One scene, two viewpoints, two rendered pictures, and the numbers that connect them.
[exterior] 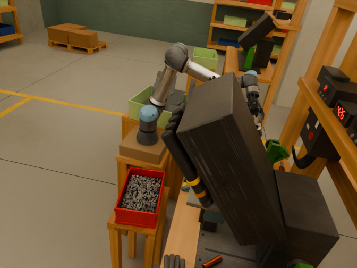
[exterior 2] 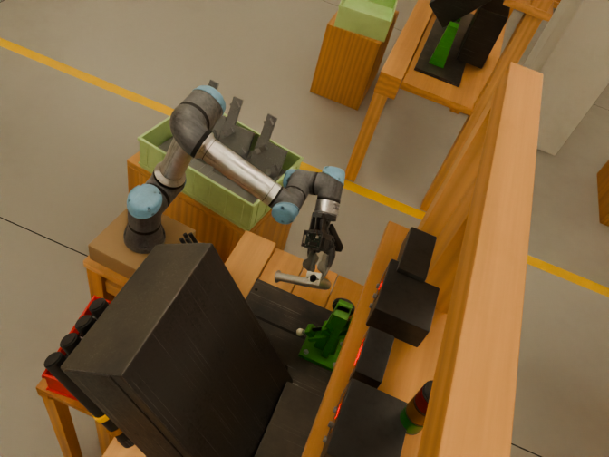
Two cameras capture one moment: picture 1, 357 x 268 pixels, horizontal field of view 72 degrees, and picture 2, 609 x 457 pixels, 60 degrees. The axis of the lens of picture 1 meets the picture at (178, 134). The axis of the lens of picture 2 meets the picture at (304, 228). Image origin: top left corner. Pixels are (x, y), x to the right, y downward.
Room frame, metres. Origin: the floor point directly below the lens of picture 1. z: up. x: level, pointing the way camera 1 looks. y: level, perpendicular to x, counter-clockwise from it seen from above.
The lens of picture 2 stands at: (0.18, -0.36, 2.55)
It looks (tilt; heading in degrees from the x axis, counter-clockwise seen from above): 47 degrees down; 0
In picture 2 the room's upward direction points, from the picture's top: 18 degrees clockwise
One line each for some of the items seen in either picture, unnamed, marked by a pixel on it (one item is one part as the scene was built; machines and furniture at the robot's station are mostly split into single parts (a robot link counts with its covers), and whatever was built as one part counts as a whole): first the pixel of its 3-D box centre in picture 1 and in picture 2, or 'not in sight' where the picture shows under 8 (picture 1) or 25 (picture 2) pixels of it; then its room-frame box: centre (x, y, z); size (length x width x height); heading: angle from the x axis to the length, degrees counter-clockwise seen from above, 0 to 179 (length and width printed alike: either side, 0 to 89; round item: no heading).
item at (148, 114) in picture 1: (149, 117); (145, 206); (1.39, 0.21, 1.10); 0.13 x 0.12 x 0.14; 173
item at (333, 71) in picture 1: (332, 78); (413, 259); (1.08, -0.64, 1.59); 0.15 x 0.07 x 0.07; 173
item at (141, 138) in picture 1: (147, 133); (144, 229); (1.38, 0.21, 0.98); 0.15 x 0.15 x 0.10
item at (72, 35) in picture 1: (78, 38); not in sight; (6.40, 2.86, 0.22); 1.20 x 0.81 x 0.44; 78
